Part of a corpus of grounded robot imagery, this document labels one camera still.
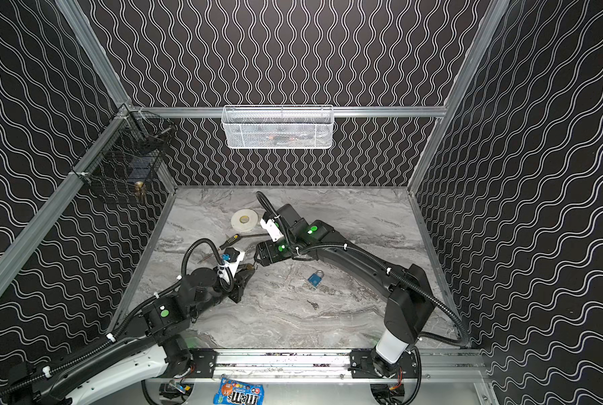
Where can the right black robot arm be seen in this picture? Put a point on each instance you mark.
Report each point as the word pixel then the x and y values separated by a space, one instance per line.
pixel 410 301

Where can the blue padlock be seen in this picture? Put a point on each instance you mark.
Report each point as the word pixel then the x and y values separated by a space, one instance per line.
pixel 316 278

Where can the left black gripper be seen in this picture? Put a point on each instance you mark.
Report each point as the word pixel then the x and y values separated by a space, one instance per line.
pixel 243 274

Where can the white mesh wall basket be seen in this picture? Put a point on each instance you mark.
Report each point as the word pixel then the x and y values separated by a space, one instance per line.
pixel 278 127

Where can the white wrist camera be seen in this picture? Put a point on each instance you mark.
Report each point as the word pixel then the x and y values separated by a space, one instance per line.
pixel 272 225
pixel 232 258

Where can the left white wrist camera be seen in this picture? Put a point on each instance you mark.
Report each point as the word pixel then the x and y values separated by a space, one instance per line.
pixel 232 258

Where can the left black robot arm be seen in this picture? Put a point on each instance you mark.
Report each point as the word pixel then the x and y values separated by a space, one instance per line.
pixel 148 343

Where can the blue candy bag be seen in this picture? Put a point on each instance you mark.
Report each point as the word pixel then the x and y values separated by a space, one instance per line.
pixel 232 392

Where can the black wire wall basket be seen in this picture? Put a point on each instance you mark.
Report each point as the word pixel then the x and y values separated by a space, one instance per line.
pixel 135 153

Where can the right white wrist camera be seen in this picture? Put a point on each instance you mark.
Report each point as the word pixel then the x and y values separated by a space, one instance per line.
pixel 272 225

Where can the brass padlock in basket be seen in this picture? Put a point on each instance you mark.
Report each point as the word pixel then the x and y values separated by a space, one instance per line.
pixel 140 190

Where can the black hex key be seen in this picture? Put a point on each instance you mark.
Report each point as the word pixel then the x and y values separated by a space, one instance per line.
pixel 254 235

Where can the white tape roll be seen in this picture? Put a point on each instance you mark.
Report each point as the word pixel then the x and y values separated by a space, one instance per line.
pixel 244 220

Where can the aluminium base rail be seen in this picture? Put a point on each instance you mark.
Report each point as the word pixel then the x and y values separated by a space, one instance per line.
pixel 327 365

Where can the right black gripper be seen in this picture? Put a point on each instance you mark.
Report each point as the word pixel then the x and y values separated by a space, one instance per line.
pixel 261 254

